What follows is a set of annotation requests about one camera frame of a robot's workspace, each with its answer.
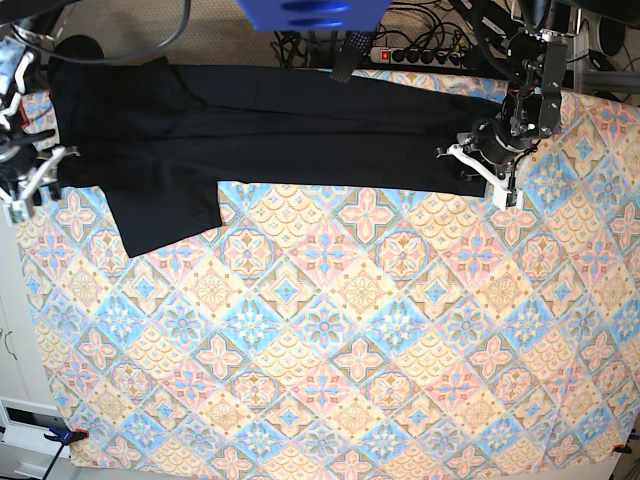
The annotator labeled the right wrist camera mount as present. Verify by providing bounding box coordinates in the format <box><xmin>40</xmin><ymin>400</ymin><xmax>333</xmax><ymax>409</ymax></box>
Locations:
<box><xmin>1</xmin><ymin>145</ymin><xmax>80</xmax><ymax>226</ymax></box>

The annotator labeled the white power strip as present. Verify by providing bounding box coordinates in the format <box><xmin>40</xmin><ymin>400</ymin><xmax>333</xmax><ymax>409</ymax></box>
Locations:
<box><xmin>369</xmin><ymin>47</ymin><xmax>466</xmax><ymax>68</ymax></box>

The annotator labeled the blue clamp bottom left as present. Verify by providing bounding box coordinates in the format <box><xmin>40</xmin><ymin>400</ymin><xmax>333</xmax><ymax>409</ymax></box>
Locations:
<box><xmin>43</xmin><ymin>427</ymin><xmax>89</xmax><ymax>446</ymax></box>

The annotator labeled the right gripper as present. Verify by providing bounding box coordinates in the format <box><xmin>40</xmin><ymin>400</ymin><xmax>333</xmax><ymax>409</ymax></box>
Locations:
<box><xmin>1</xmin><ymin>129</ymin><xmax>62</xmax><ymax>200</ymax></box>

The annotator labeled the white cabinet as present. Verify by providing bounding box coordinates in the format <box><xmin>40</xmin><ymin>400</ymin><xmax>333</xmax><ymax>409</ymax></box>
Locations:
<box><xmin>1</xmin><ymin>212</ymin><xmax>77</xmax><ymax>479</ymax></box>

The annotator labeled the black T-shirt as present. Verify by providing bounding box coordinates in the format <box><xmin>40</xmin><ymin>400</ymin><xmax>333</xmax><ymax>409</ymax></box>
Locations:
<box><xmin>50</xmin><ymin>59</ymin><xmax>500</xmax><ymax>257</ymax></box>

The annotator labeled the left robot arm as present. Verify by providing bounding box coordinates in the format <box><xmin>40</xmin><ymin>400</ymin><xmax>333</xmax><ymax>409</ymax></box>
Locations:
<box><xmin>435</xmin><ymin>1</ymin><xmax>572</xmax><ymax>181</ymax></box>

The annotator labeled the black strap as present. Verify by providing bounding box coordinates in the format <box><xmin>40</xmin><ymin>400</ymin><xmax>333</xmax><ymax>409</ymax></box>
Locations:
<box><xmin>327</xmin><ymin>30</ymin><xmax>375</xmax><ymax>84</ymax></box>

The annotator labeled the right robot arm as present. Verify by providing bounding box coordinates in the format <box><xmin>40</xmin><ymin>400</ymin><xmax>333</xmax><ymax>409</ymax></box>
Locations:
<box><xmin>1</xmin><ymin>1</ymin><xmax>192</xmax><ymax>206</ymax></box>

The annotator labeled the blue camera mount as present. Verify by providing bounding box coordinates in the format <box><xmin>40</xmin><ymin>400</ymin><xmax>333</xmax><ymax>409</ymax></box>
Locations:
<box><xmin>237</xmin><ymin>0</ymin><xmax>391</xmax><ymax>32</ymax></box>

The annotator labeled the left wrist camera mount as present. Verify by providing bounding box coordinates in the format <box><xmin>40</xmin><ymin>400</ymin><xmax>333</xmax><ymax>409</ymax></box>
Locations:
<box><xmin>450</xmin><ymin>150</ymin><xmax>524</xmax><ymax>211</ymax></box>

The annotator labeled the orange clamp bottom right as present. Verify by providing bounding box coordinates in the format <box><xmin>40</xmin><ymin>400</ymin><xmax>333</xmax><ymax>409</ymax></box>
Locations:
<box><xmin>612</xmin><ymin>443</ymin><xmax>633</xmax><ymax>454</ymax></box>

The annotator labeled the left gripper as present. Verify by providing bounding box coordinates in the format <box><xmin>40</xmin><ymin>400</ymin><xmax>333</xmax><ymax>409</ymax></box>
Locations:
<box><xmin>434</xmin><ymin>117</ymin><xmax>523</xmax><ymax>181</ymax></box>

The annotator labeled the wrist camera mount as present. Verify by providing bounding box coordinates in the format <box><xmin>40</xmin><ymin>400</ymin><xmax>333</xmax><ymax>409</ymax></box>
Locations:
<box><xmin>1</xmin><ymin>145</ymin><xmax>80</xmax><ymax>226</ymax></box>
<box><xmin>450</xmin><ymin>150</ymin><xmax>524</xmax><ymax>211</ymax></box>

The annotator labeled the patterned tablecloth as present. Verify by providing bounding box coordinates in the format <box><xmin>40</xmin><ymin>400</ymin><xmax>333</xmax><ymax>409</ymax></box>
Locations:
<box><xmin>8</xmin><ymin>93</ymin><xmax>639</xmax><ymax>479</ymax></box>

